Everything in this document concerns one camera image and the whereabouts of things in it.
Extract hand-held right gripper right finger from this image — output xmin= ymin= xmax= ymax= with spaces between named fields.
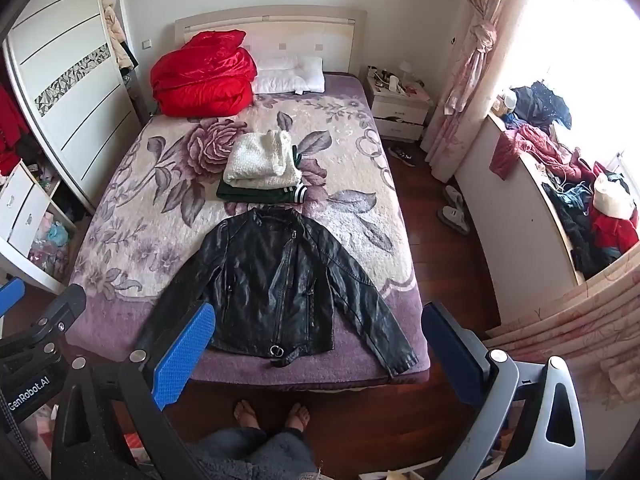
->
xmin=421 ymin=301 xmax=587 ymax=480

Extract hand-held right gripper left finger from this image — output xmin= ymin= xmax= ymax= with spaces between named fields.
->
xmin=50 ymin=300 xmax=217 ymax=480

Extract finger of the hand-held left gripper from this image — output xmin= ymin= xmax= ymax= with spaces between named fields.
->
xmin=0 ymin=277 xmax=27 ymax=319
xmin=22 ymin=283 xmax=87 ymax=357

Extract black leather jacket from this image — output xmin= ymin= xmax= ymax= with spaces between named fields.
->
xmin=134 ymin=206 xmax=420 ymax=378

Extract red hanging clothes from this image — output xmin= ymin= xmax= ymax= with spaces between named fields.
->
xmin=0 ymin=82 xmax=32 ymax=177

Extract pile of mixed clothes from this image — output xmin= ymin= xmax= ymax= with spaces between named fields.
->
xmin=490 ymin=80 xmax=640 ymax=277

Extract white drawer unit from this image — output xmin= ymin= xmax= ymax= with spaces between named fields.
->
xmin=0 ymin=160 xmax=79 ymax=296

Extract person's left foot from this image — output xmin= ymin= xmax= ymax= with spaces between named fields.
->
xmin=234 ymin=399 xmax=262 ymax=432

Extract person's foot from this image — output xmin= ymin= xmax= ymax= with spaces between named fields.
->
xmin=284 ymin=402 xmax=311 ymax=434
xmin=234 ymin=399 xmax=262 ymax=432

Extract purple floral blanket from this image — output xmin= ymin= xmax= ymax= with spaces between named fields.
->
xmin=66 ymin=72 xmax=432 ymax=391

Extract person's grey pants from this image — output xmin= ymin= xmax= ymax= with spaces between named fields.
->
xmin=191 ymin=427 xmax=322 ymax=480

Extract loose pink curtain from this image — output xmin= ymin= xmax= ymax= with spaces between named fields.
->
xmin=486 ymin=244 xmax=640 ymax=405

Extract person's right foot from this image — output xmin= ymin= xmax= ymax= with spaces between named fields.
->
xmin=284 ymin=402 xmax=311 ymax=434

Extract white window bench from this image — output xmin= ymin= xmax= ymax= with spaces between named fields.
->
xmin=454 ymin=110 xmax=593 ymax=327

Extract folded green striped-cuff garment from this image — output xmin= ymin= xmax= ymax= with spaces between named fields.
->
xmin=216 ymin=145 xmax=310 ymax=206

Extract folded white fleece garment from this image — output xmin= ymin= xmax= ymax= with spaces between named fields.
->
xmin=222 ymin=129 xmax=304 ymax=192

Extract dark shoes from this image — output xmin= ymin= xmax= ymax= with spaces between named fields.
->
xmin=387 ymin=145 xmax=419 ymax=167

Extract white wardrobe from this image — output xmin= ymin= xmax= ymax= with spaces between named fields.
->
xmin=2 ymin=0 xmax=151 ymax=217

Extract white nightstand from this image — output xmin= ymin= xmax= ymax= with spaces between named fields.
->
xmin=364 ymin=72 xmax=434 ymax=142

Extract red puffy jacket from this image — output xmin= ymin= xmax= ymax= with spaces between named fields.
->
xmin=150 ymin=30 xmax=259 ymax=117

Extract cream hanging garment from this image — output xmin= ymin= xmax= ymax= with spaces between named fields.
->
xmin=101 ymin=0 xmax=139 ymax=72

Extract white pillow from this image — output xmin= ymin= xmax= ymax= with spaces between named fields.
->
xmin=252 ymin=55 xmax=326 ymax=96

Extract tied pink curtain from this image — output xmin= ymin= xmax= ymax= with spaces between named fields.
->
xmin=425 ymin=0 xmax=540 ymax=184

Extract bed with white headboard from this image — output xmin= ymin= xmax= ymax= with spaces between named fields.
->
xmin=65 ymin=6 xmax=432 ymax=392

